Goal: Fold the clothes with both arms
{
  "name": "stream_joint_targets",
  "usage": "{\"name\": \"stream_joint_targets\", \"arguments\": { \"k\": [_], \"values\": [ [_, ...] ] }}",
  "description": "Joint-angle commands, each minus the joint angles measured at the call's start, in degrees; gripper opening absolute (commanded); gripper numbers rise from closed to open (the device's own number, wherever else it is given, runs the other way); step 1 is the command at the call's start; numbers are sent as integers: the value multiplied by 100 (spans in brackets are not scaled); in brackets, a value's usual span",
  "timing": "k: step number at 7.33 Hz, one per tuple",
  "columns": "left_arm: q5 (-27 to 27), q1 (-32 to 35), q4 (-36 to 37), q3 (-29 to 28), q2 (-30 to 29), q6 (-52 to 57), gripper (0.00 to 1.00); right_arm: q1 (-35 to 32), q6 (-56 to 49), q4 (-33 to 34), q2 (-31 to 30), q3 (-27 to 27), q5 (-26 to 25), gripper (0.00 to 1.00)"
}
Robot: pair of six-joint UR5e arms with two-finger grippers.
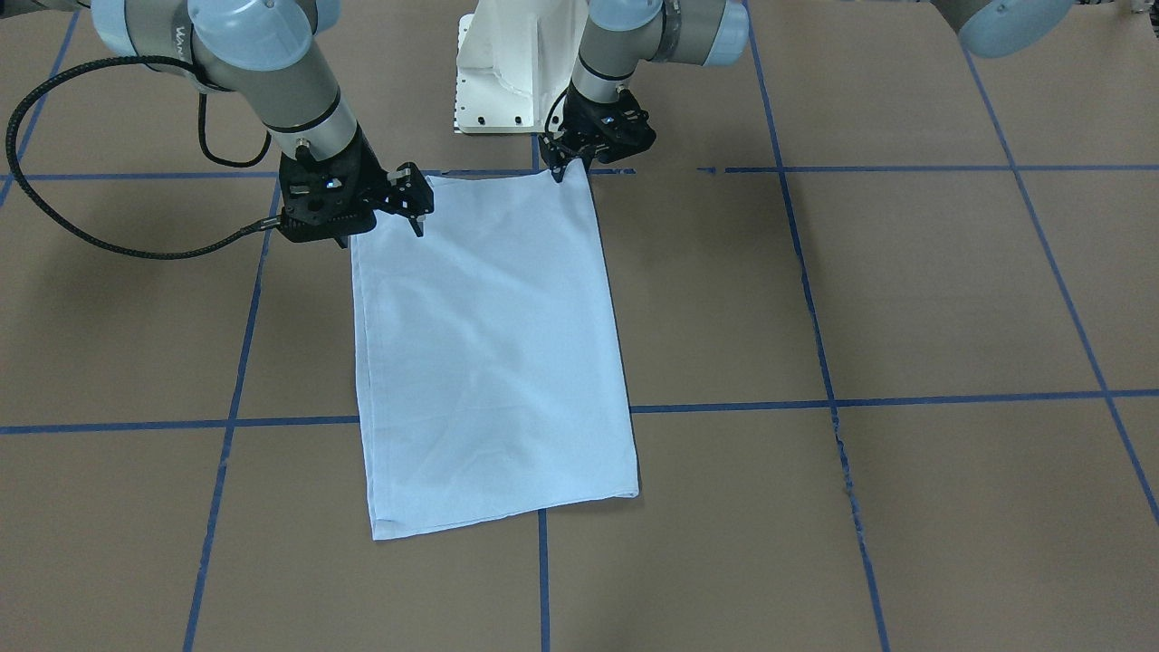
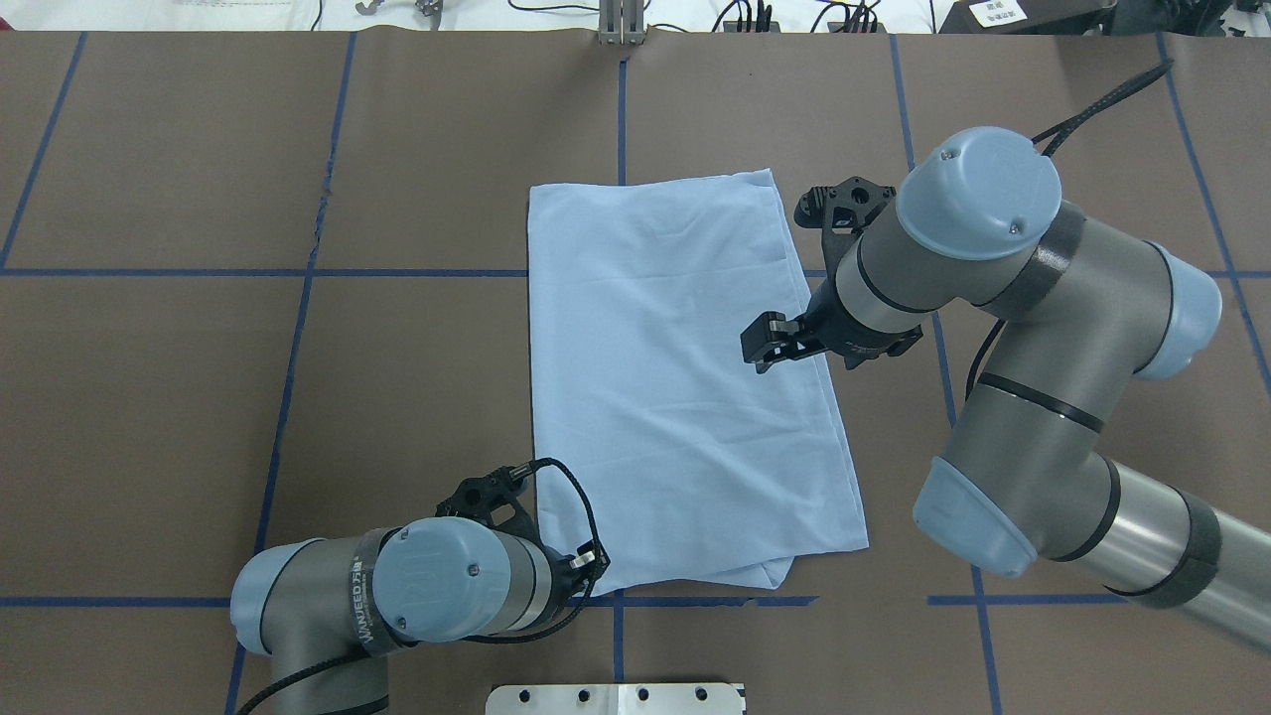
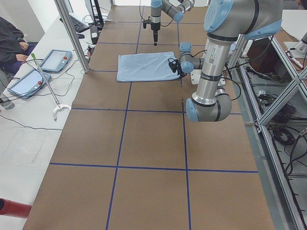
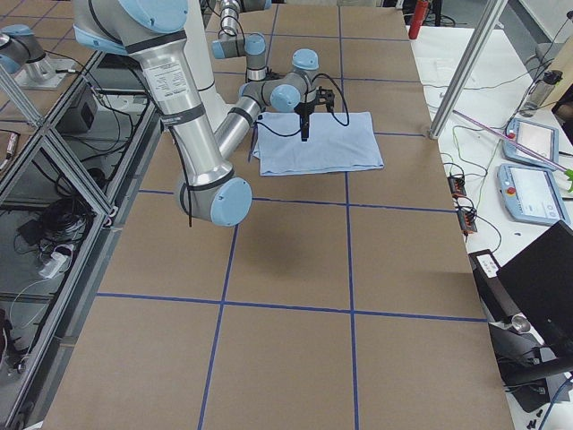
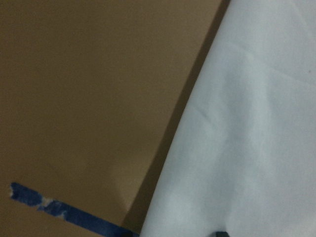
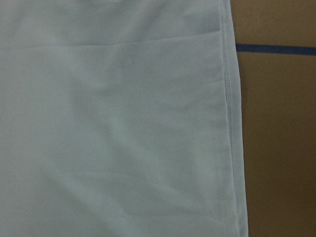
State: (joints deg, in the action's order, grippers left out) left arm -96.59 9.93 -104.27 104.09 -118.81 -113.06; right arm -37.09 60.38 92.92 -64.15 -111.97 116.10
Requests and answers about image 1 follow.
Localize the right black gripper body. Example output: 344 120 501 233
274 129 399 248

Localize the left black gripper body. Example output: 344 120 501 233
538 85 656 164

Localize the light blue t-shirt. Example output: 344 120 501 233
350 161 640 541

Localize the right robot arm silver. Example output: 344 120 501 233
90 1 433 246

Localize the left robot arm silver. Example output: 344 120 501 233
538 1 1072 182

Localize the blue tape line crosswise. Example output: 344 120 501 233
1 388 1158 435

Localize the brown paper table cover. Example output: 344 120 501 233
3 1 1158 651

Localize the blue tape line lengthwise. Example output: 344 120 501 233
741 0 894 652

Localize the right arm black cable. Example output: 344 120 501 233
5 54 283 262

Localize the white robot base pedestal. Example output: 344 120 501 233
453 1 589 135

